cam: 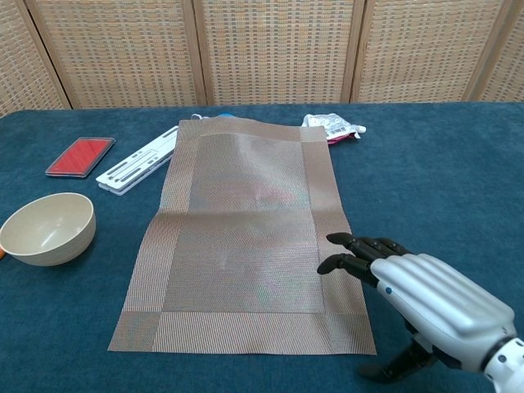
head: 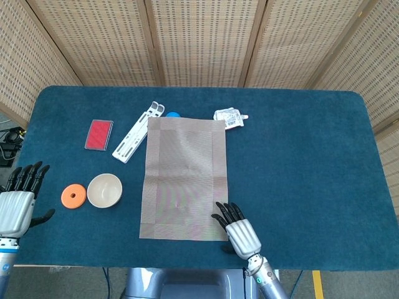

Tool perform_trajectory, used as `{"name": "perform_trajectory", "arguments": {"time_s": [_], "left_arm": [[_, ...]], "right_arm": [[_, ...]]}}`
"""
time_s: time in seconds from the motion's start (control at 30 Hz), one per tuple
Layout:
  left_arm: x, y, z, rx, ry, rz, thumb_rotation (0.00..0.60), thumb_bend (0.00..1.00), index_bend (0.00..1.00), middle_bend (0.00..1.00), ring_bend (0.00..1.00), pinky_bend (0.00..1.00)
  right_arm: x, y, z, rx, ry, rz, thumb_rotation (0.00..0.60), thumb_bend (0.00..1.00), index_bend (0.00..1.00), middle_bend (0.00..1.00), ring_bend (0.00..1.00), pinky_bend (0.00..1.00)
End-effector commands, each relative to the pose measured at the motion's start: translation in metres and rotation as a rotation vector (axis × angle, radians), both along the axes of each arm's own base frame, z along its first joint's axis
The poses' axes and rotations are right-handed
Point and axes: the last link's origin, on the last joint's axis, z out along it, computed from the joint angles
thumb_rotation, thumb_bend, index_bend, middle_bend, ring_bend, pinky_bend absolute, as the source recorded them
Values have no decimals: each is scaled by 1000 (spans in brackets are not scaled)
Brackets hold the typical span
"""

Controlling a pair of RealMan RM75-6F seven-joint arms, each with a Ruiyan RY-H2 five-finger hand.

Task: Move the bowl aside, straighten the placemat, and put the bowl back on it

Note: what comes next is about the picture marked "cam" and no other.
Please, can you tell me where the blue felt table cover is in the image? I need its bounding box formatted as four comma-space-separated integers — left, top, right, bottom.
0, 101, 524, 393

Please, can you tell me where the brown woven placemat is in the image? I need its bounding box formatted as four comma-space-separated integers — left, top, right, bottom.
106, 115, 378, 356

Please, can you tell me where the red card in clear case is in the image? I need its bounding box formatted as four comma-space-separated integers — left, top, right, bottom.
44, 137, 116, 179

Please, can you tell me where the woven bamboo screen panel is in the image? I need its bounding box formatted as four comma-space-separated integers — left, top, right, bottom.
350, 0, 515, 104
0, 0, 73, 118
464, 0, 524, 103
192, 0, 365, 106
24, 0, 208, 110

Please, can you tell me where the beige bowl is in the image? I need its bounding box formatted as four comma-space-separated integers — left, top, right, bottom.
0, 192, 97, 268

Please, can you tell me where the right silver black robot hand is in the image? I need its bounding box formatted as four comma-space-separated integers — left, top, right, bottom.
317, 232, 517, 380

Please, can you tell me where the crumpled white spout pouch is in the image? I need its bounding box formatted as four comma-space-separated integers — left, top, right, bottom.
301, 112, 368, 147

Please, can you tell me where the white folding stand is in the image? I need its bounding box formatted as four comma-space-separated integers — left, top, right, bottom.
95, 113, 206, 197

